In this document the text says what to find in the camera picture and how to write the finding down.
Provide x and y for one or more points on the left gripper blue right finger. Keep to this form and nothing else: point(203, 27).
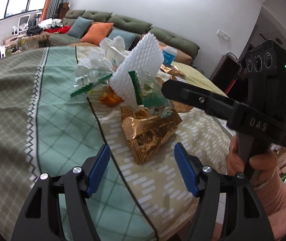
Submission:
point(188, 173)

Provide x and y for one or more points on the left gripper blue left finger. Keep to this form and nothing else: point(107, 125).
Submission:
point(95, 168)

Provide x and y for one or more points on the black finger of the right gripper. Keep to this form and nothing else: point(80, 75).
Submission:
point(212, 103)

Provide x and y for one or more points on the gold foil snack bag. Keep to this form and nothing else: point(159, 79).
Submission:
point(146, 132)

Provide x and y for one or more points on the green clear plastic wrapper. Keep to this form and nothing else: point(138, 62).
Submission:
point(148, 94)

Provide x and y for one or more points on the orange peel piece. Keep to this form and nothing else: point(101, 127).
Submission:
point(110, 98)

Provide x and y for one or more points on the white foam fruit net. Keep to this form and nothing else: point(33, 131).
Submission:
point(144, 59)

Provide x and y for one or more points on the white tissue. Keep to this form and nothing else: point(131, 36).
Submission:
point(108, 56)

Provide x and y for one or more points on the pink sleeved right forearm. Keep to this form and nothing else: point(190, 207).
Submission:
point(272, 195)

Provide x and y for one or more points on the person right hand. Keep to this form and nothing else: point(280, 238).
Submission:
point(264, 163)

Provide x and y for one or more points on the small gold foil wrapper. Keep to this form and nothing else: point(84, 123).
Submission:
point(172, 70)

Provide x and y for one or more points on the blue white paper cup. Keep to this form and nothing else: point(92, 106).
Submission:
point(169, 54)

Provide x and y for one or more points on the patterned green bed cover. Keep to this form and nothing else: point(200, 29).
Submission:
point(44, 130)

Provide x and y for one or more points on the teal cushion near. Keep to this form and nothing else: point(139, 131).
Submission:
point(130, 39)

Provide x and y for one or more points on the teal cushion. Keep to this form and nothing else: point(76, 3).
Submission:
point(130, 39)
point(79, 27)

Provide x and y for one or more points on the orange cushion far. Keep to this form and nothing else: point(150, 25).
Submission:
point(97, 32)

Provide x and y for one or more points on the teal cushion far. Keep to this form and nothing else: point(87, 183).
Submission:
point(79, 27)

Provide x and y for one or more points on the green brown sectional sofa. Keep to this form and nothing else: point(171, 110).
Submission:
point(132, 30)

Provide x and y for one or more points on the cluttered glass coffee table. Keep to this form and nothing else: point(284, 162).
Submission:
point(18, 44)

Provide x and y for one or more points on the white office chair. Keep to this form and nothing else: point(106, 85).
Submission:
point(22, 25)

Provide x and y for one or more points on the orange curtain right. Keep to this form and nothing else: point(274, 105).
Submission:
point(45, 10)

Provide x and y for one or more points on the white wall switch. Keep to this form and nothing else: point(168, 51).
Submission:
point(223, 35)

